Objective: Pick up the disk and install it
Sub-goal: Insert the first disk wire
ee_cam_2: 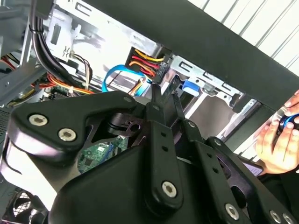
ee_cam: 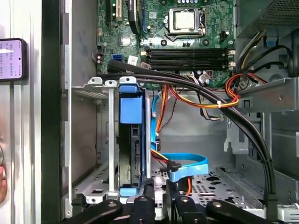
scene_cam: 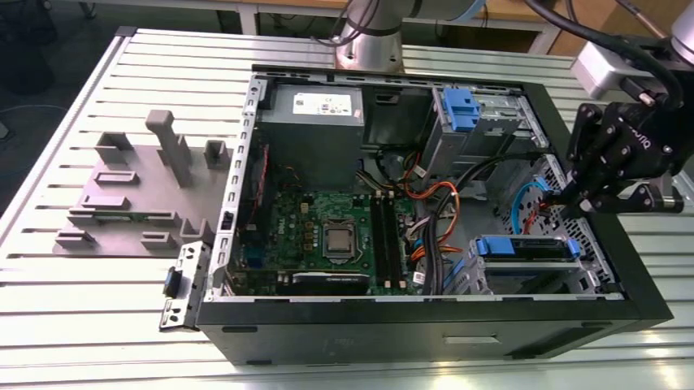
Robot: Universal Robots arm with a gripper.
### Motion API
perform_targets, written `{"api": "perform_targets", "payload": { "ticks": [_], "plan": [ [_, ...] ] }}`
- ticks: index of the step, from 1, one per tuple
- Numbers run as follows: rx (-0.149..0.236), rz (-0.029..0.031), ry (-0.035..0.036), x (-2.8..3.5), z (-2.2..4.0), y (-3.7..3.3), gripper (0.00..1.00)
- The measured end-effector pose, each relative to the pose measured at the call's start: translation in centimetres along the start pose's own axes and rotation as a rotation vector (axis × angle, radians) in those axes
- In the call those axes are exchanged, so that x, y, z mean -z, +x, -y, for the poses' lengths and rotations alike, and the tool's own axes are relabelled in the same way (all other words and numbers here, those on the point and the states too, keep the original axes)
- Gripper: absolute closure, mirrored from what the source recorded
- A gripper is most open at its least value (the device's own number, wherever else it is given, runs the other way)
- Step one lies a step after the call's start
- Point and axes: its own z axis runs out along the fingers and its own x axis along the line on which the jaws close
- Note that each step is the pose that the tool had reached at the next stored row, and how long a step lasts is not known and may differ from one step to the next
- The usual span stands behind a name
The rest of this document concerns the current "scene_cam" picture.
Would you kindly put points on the blue VGA port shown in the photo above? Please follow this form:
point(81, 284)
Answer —
point(173, 284)

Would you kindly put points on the black open PC case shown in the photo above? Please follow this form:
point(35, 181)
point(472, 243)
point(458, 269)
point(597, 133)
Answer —
point(379, 333)

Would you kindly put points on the metal optical drive cage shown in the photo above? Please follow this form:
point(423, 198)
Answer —
point(461, 146)

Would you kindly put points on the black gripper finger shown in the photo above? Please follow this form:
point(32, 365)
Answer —
point(588, 134)
point(602, 199)

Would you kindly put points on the green motherboard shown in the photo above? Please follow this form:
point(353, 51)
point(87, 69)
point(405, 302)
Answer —
point(295, 203)

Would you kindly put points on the green RAM stick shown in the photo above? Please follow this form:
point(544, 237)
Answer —
point(119, 218)

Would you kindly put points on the brown wooden cabinet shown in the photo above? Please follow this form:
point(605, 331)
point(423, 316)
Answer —
point(605, 16)

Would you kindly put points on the metal disk bay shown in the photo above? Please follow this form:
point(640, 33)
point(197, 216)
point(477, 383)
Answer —
point(532, 266)

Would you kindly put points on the grey parts rack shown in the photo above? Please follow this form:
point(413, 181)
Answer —
point(151, 203)

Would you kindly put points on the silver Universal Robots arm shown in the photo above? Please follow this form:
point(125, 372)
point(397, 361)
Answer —
point(374, 53)

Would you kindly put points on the wooden desk white frame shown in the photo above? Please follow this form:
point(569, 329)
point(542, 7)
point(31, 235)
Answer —
point(505, 16)

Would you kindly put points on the silver CPU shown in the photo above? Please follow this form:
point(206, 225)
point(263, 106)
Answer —
point(339, 239)

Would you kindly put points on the grey power supply unit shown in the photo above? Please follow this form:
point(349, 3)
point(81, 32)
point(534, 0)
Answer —
point(309, 146)

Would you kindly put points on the black RAM slot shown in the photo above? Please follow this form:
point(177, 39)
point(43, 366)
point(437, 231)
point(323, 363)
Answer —
point(378, 239)
point(383, 239)
point(391, 239)
point(397, 239)

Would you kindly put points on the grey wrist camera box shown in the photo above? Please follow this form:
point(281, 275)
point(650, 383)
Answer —
point(602, 69)

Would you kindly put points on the black CPU socket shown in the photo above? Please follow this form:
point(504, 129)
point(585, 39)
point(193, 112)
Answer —
point(337, 222)

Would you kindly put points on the black graphics card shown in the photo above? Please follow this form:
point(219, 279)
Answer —
point(325, 286)

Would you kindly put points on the metal slot retention bracket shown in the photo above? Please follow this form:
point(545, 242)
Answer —
point(191, 264)

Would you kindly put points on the hard disk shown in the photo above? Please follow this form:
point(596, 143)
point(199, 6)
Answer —
point(537, 245)

